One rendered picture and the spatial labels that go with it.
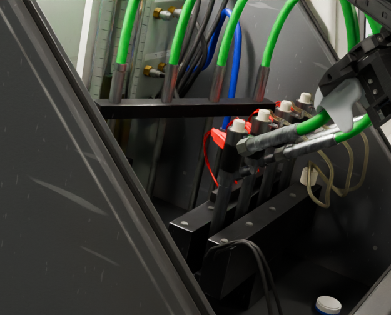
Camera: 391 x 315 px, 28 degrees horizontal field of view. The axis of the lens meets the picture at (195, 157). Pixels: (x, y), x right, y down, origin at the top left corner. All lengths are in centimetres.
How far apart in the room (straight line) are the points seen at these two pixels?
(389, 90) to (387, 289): 43
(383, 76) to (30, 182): 36
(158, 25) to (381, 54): 64
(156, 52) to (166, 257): 68
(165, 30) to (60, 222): 65
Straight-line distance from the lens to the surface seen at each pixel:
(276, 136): 93
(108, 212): 75
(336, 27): 139
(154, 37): 135
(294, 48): 134
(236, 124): 105
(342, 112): 84
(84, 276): 79
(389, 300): 110
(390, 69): 77
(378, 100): 78
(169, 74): 118
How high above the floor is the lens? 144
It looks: 20 degrees down
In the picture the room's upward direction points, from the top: 11 degrees clockwise
